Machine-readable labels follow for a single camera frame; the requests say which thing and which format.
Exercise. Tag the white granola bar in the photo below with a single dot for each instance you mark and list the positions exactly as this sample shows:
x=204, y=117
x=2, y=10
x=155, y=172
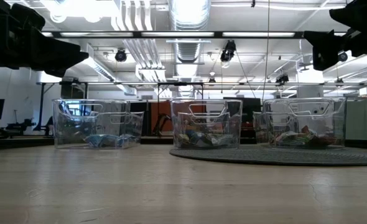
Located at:
x=222, y=139

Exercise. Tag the white LED light strip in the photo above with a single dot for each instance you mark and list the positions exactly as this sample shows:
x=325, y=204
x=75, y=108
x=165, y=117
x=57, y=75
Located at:
x=177, y=34
x=258, y=34
x=99, y=34

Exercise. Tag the green blue granola bar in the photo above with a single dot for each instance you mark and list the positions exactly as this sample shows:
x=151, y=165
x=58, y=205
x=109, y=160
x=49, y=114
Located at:
x=197, y=137

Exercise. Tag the grey round woven placemat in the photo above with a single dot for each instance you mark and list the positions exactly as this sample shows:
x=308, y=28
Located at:
x=280, y=155

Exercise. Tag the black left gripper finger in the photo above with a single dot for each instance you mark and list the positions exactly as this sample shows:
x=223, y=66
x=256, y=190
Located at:
x=56, y=56

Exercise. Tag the red green granola bar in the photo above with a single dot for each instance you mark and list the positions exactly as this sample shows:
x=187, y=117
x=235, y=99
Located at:
x=290, y=138
x=308, y=130

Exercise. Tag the background black robot arm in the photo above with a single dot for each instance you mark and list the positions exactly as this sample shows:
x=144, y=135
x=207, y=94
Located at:
x=18, y=126

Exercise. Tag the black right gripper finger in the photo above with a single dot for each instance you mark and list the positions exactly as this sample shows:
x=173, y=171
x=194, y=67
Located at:
x=326, y=49

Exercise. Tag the black ceiling spotlight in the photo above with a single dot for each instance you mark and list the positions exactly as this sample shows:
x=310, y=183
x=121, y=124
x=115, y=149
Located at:
x=282, y=79
x=120, y=56

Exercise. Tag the light blue granola bar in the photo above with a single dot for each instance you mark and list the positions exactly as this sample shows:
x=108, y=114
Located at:
x=98, y=140

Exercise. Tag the clear plastic bin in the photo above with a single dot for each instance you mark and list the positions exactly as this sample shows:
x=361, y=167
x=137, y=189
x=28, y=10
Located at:
x=202, y=105
x=77, y=124
x=336, y=124

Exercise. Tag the silver ceiling duct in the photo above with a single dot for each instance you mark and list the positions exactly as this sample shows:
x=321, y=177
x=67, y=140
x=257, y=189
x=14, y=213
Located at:
x=189, y=18

